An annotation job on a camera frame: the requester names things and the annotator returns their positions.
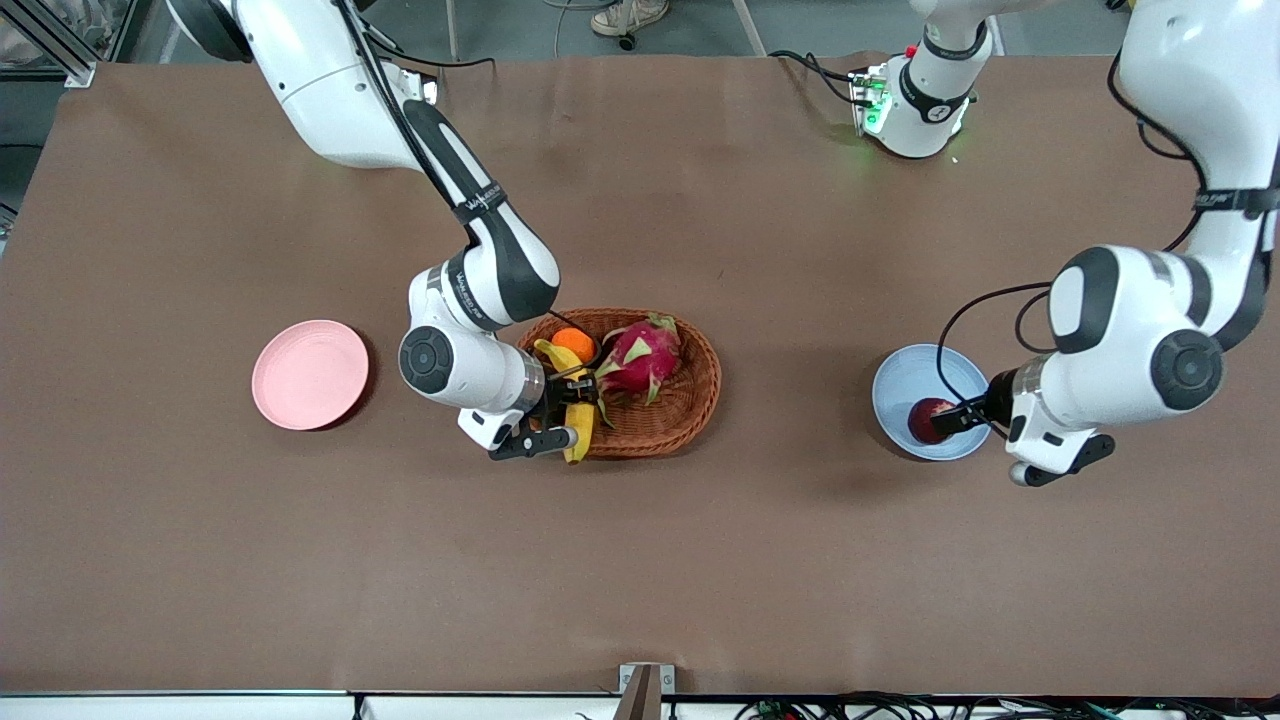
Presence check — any beige shoe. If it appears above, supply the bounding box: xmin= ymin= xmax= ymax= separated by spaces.
xmin=590 ymin=0 xmax=670 ymax=38

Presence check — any yellow banana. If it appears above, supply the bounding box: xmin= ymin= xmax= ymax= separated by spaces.
xmin=533 ymin=338 xmax=598 ymax=465

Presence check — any black left base cable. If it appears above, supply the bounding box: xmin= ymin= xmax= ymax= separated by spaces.
xmin=768 ymin=48 xmax=863 ymax=109

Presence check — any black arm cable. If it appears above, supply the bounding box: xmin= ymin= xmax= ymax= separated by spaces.
xmin=936 ymin=50 xmax=1217 ymax=441
xmin=335 ymin=0 xmax=601 ymax=381

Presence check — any black cable bundle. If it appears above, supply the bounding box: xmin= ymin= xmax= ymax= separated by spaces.
xmin=735 ymin=692 xmax=1280 ymax=720

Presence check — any white table edge rail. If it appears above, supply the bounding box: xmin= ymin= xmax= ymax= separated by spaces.
xmin=0 ymin=689 xmax=621 ymax=720

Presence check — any black base cable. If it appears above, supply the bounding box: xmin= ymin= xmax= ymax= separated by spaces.
xmin=365 ymin=20 xmax=497 ymax=73
xmin=768 ymin=48 xmax=863 ymax=109

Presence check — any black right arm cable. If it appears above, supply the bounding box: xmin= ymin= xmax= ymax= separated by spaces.
xmin=335 ymin=0 xmax=601 ymax=381

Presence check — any red apple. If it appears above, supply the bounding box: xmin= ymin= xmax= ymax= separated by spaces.
xmin=907 ymin=397 xmax=958 ymax=446

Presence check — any pink plate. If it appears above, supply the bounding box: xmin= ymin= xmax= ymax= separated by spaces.
xmin=251 ymin=320 xmax=370 ymax=432

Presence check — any metal table bracket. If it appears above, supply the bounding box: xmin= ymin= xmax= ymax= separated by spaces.
xmin=612 ymin=663 xmax=677 ymax=720

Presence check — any light blue plate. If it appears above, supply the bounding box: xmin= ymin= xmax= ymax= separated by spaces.
xmin=872 ymin=344 xmax=996 ymax=462

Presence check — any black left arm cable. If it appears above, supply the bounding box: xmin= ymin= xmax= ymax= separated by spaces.
xmin=936 ymin=50 xmax=1217 ymax=441

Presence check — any black right base cable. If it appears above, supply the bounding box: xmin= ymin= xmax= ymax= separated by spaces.
xmin=365 ymin=20 xmax=497 ymax=73

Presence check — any brown wicker basket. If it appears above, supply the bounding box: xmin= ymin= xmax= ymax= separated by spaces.
xmin=515 ymin=307 xmax=723 ymax=461

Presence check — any aluminium frame profile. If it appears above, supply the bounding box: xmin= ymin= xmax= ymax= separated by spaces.
xmin=0 ymin=0 xmax=98 ymax=89

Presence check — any pink dragon fruit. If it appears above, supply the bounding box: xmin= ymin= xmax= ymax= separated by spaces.
xmin=595 ymin=313 xmax=683 ymax=426

